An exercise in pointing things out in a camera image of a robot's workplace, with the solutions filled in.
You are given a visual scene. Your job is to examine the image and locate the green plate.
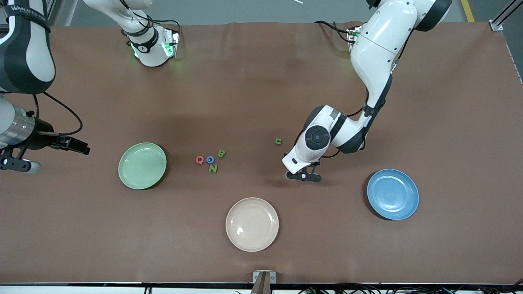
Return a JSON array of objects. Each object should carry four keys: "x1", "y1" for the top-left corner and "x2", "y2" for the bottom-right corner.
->
[{"x1": 118, "y1": 142, "x2": 168, "y2": 190}]

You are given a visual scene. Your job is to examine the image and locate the large table cover mat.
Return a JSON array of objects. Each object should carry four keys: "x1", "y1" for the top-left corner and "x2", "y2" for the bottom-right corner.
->
[{"x1": 0, "y1": 21, "x2": 523, "y2": 285}]

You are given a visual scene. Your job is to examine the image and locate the beige plate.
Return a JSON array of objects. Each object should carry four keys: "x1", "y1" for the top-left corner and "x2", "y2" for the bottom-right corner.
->
[{"x1": 226, "y1": 197, "x2": 279, "y2": 252}]

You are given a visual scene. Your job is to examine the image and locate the blue plate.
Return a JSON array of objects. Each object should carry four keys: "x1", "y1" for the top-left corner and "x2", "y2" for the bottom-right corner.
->
[{"x1": 367, "y1": 169, "x2": 420, "y2": 221}]

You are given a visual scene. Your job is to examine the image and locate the aluminium extrusion frame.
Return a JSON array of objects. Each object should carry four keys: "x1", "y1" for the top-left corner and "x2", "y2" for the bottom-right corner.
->
[
  {"x1": 39, "y1": 0, "x2": 58, "y2": 26},
  {"x1": 489, "y1": 0, "x2": 523, "y2": 31}
]

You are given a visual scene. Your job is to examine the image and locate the metal base connector bracket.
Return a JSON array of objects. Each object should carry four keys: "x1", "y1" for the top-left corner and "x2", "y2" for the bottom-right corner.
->
[
  {"x1": 347, "y1": 26, "x2": 362, "y2": 54},
  {"x1": 163, "y1": 26, "x2": 181, "y2": 60}
]

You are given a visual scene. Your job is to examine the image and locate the black right base cable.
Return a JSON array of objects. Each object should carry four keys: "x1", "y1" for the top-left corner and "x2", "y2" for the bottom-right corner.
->
[{"x1": 141, "y1": 17, "x2": 183, "y2": 38}]

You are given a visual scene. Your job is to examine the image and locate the black base cable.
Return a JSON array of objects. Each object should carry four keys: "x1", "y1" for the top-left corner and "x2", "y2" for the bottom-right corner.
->
[
  {"x1": 141, "y1": 17, "x2": 183, "y2": 38},
  {"x1": 314, "y1": 20, "x2": 353, "y2": 44}
]

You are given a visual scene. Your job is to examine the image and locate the small metal mounting bracket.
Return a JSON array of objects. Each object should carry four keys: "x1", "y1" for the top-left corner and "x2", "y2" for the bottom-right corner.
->
[{"x1": 253, "y1": 270, "x2": 277, "y2": 284}]

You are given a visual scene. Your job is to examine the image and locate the black left base cable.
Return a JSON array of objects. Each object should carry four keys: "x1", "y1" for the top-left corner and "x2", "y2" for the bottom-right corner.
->
[{"x1": 314, "y1": 20, "x2": 353, "y2": 44}]

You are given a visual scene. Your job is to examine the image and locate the black cable bundle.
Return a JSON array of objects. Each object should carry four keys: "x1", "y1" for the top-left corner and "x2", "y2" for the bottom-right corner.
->
[{"x1": 298, "y1": 279, "x2": 523, "y2": 294}]

